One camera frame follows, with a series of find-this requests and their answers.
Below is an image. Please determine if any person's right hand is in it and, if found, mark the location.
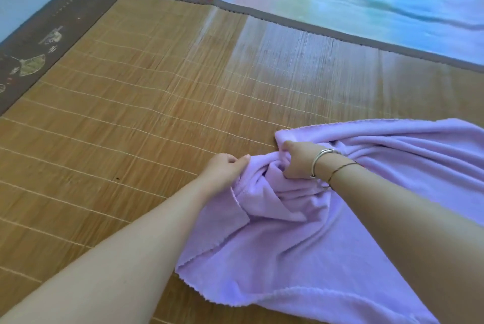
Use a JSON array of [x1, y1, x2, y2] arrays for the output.
[[281, 140, 334, 181]]

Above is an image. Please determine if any person's left hand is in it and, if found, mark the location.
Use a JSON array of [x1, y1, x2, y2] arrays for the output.
[[196, 153, 252, 195]]

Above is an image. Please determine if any purple towel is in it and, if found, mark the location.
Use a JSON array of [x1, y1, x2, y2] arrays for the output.
[[174, 118, 484, 324]]

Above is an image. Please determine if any person's left forearm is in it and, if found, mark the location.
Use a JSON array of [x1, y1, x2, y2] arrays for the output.
[[0, 176, 224, 324]]

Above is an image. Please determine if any person's right forearm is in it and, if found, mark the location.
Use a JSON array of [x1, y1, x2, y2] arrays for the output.
[[316, 153, 484, 324]]

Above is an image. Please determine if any brown bamboo sleeping mat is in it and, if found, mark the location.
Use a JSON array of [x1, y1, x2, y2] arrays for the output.
[[0, 0, 484, 324]]

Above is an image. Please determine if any silver bangle bracelet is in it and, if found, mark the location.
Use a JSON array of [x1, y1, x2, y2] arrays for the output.
[[310, 148, 343, 180]]

